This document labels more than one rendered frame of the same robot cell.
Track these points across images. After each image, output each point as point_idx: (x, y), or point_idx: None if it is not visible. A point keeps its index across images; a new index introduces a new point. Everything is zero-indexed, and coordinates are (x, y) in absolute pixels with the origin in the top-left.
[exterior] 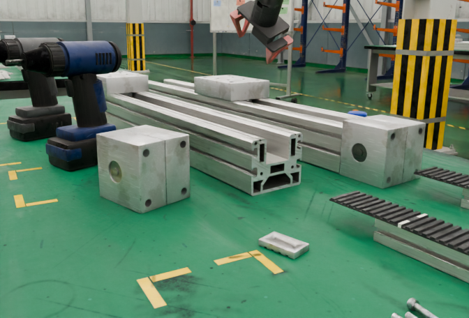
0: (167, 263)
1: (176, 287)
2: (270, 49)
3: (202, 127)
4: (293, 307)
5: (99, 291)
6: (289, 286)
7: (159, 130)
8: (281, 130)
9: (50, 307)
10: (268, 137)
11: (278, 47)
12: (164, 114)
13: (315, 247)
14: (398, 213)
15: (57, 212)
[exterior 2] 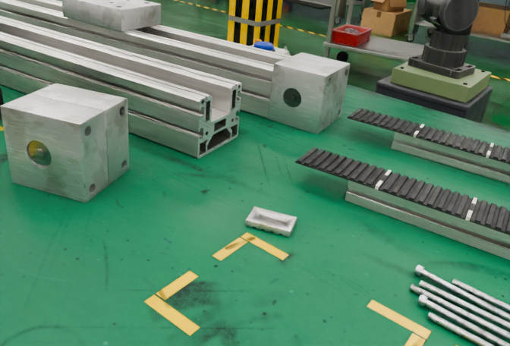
0: (164, 269)
1: (195, 301)
2: None
3: (121, 78)
4: (323, 297)
5: (110, 329)
6: (305, 273)
7: (83, 93)
8: (216, 79)
9: None
10: (201, 86)
11: None
12: (52, 57)
13: (300, 218)
14: (368, 172)
15: None
